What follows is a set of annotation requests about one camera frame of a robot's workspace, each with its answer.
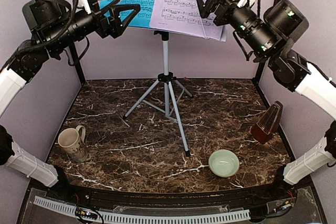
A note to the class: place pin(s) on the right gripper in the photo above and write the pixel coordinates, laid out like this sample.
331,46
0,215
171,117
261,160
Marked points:
204,9

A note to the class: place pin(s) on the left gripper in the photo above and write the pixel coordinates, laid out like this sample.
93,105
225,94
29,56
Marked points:
114,25

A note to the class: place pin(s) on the purple sheet music page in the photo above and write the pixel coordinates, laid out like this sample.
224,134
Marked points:
182,16

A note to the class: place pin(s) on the brown wooden metronome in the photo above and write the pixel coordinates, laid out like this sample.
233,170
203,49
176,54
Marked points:
268,124

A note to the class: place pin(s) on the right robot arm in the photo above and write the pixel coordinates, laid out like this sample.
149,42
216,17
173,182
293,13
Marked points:
289,68

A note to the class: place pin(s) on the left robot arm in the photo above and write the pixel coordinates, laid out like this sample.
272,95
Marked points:
54,25

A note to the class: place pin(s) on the cream printed mug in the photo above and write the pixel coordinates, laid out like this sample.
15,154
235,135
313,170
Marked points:
72,141

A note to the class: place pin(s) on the pale green ceramic bowl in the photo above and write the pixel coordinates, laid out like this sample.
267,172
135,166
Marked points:
223,163

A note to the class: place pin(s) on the grey slotted cable duct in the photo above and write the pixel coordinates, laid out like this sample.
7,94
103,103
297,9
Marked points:
123,214

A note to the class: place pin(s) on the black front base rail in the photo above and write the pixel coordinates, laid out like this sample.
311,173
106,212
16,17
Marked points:
255,197

